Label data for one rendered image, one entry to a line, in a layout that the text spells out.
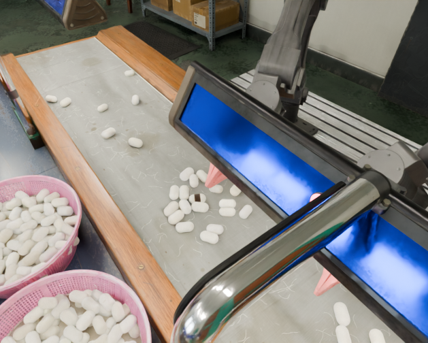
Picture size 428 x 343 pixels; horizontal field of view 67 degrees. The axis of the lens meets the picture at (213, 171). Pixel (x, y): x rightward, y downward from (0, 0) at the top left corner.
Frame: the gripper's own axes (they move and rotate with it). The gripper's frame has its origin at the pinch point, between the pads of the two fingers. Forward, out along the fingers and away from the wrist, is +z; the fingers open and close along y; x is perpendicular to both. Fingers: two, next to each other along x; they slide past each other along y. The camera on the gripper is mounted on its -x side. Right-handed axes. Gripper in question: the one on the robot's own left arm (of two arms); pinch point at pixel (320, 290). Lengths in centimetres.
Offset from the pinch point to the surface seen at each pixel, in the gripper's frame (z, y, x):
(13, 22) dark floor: 44, -391, 69
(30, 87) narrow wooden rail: 17, -95, -8
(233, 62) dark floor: -52, -190, 153
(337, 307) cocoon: 1.3, 2.5, 6.6
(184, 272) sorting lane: 14.7, -17.9, -2.6
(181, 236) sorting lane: 11.9, -24.6, -0.2
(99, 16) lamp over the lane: -12, -56, -21
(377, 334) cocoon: 0.1, 8.7, 7.5
